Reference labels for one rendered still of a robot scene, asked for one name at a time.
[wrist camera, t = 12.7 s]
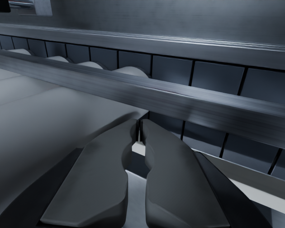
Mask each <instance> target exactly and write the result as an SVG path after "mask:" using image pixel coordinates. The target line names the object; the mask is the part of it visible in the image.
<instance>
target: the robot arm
mask: <svg viewBox="0 0 285 228"><path fill-rule="evenodd" d="M139 131H140V141H141V142H142V143H143V144H144V145H145V164H146V165H147V167H148V168H149V170H150V172H149V173H148V175H147V181H146V195H145V212H146V223H147V226H148V227H149V228H273V227H272V226H271V225H270V223H269V222H268V221H267V219H266V218H265V217H264V215H263V214H262V213H261V212H260V210H259V209H258V208H257V207H256V206H255V205H254V204H253V202H252V201H251V200H250V199H249V198H248V197H247V196H246V195H245V194H244V193H243V192H242V191H241V190H240V189H239V188H238V187H237V186H236V185H235V184H234V183H232V182H231V181H230V180H229V179H228V178H227V177H226V176H225V175H224V174H223V173H222V172H221V171H220V170H219V169H218V168H217V167H216V166H215V165H214V164H213V163H212V162H211V161H210V160H208V159H207V158H206V157H205V156H204V155H203V154H202V153H201V152H194V151H193V150H192V149H191V148H190V147H189V146H188V145H187V144H186V143H185V142H183V141H182V140H181V139H179V138H178V137H177V136H176V135H174V134H172V133H171V132H169V131H167V130H166V129H164V128H162V127H161V126H159V125H157V124H156V123H154V122H152V121H151V120H149V119H143V120H137V119H129V120H127V121H125V122H123V123H121V124H119V125H118V126H116V127H114V128H112V129H110V130H108V131H106V132H104V133H102V134H101V135H99V136H97V137H96V138H94V139H93V140H92V141H90V142H89V143H88V144H86V145H85V146H84V147H83V148H76V149H74V150H73V151H72V152H71V153H69V154H68V155H67V156H66V157H64V158H63V159H62V160H60V161H59V162H58V163H57V164H56V165H55V166H53V167H52V168H51V169H50V170H48V171H47V172H46V173H44V174H43V175H42V176H41V177H39V178H38V179H37V180H36V181H35V182H34V183H32V184H31V185H30V186H29V187H28V188H26V189H25V190H24V191H23V192H22V193H21V194H20V195H19V196H18V197H17V198H15V199H14V200H13V201H12V202H11V204H10V205H9V206H8V207H7V208H6V209H5V210H4V211H3V212H2V213H1V215H0V228H122V227H123V226H124V224H125V221H126V215H127V208H128V174H127V172H126V171H125V170H126V169H127V167H128V166H129V165H130V164H131V163H132V146H133V144H134V143H135V142H138V136H139Z"/></svg>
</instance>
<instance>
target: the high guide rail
mask: <svg viewBox="0 0 285 228"><path fill-rule="evenodd" d="M0 69H4V70H7V71H11V72H14V73H18V74H21V75H24V76H29V77H32V78H35V79H39V80H42V81H46V82H50V83H53V84H56V85H60V86H64V87H67V88H71V89H74V90H78V91H81V92H85V93H88V94H91V95H96V96H99V97H102V98H106V99H109V100H113V101H117V102H120V103H123V104H127V105H131V106H134V107H138V108H141V109H145V110H148V111H152V112H155V113H159V114H162V115H166V116H169V117H173V118H176V119H180V120H184V121H187V122H190V123H194V124H198V125H201V126H205V127H208V128H212V129H216V130H219V131H222V132H226V133H229V134H233V135H236V136H240V137H243V138H247V139H250V140H254V141H257V142H261V143H265V144H268V145H272V146H275V147H279V148H283V149H285V105H284V104H278V103H273V102H268V101H263V100H257V99H252V98H247V97H242V96H238V95H232V94H226V93H222V92H217V91H212V90H206V89H201V88H196V87H192V86H186V85H180V84H176V83H171V82H166V81H160V80H155V79H150V78H145V77H140V76H134V75H129V74H124V73H120V72H115V71H108V70H104V69H99V68H94V67H89V66H83V65H78V64H73V63H68V62H62V61H58V60H53V59H48V58H43V57H37V56H32V55H27V54H22V53H18V52H11V51H6V50H2V49H0Z"/></svg>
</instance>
